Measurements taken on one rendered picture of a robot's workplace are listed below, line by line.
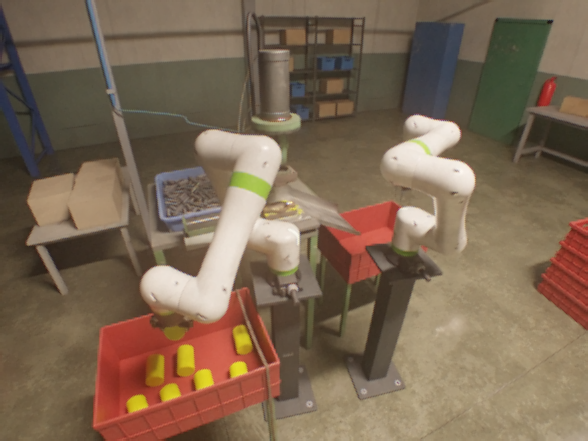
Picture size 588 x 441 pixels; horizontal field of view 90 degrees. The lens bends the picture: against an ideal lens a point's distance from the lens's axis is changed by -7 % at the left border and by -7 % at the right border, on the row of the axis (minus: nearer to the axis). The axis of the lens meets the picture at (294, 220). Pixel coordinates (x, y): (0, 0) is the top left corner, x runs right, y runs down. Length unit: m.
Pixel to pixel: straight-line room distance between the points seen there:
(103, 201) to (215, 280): 1.88
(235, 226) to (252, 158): 0.19
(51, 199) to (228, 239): 2.19
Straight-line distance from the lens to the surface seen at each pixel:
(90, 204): 2.64
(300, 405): 2.02
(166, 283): 0.86
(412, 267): 1.42
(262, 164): 0.87
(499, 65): 7.12
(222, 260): 0.83
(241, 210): 0.84
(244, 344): 1.41
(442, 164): 0.98
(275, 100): 1.33
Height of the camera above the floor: 1.83
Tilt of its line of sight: 33 degrees down
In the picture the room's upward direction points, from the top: straight up
